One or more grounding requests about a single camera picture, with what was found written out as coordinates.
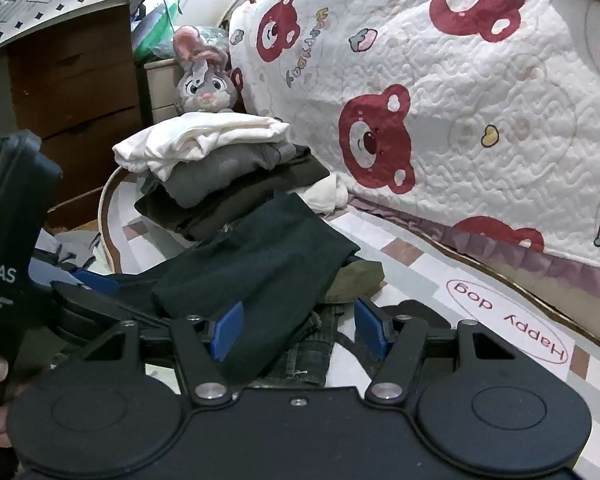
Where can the beige nightstand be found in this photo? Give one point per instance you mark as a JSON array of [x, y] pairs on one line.
[[162, 90]]

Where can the green plastic bag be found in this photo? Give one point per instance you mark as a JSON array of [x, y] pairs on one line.
[[155, 25]]

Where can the grey plush rabbit toy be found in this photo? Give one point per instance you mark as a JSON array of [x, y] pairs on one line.
[[202, 85]]

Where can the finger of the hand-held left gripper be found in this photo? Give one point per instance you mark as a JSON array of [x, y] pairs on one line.
[[97, 282]]

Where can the dark olive folded garment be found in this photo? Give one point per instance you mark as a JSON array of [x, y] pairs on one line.
[[205, 215]]

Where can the dark green pants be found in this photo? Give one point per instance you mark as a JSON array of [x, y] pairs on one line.
[[260, 260]]

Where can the white folded garment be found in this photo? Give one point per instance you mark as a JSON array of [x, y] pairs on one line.
[[190, 135]]

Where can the white bear print quilt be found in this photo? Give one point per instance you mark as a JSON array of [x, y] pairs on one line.
[[455, 110]]

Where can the grey folded garment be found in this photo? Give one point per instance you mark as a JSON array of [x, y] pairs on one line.
[[220, 170]]

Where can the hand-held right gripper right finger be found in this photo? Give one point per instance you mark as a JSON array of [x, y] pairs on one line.
[[370, 332]]

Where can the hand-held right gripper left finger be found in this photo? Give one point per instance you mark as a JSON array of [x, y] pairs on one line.
[[227, 330]]

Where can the olive green garment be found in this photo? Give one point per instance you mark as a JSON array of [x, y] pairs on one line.
[[360, 277]]

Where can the grey and white crumpled clothes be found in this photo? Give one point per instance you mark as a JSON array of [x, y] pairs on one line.
[[70, 250]]

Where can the brown wooden dresser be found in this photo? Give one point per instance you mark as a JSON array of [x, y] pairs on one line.
[[80, 85]]

